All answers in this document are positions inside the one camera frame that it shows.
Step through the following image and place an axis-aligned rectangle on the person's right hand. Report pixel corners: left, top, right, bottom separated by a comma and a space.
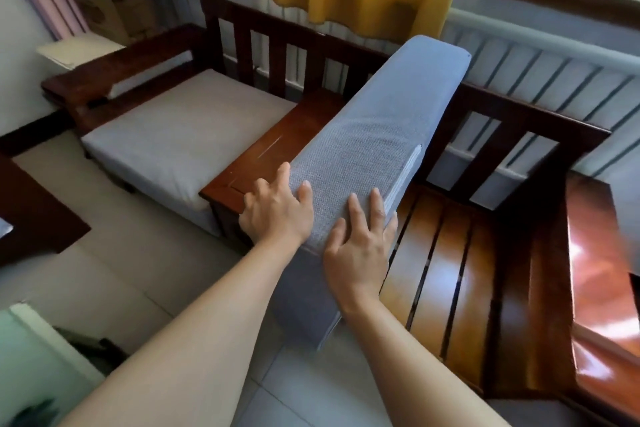
323, 187, 399, 315

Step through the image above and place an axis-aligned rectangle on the person's left hand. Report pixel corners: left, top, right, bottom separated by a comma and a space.
239, 161, 315, 248

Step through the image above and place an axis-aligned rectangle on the dark wooden sofa with console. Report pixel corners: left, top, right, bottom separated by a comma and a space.
41, 0, 640, 427

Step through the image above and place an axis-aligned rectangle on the long dark wooden sofa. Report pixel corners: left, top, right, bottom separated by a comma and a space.
0, 153, 92, 268

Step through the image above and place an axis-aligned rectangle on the person's right forearm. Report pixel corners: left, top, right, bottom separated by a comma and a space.
342, 299, 511, 427

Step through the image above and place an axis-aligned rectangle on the person's left forearm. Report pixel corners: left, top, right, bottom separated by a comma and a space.
59, 236, 301, 427

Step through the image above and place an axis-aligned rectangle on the brown box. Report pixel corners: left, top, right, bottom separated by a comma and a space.
57, 0, 161, 45

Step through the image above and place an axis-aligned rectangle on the white radiator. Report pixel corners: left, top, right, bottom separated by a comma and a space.
139, 0, 640, 182

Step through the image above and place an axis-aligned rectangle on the dark wooden coffee table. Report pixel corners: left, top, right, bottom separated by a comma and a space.
0, 301, 130, 427

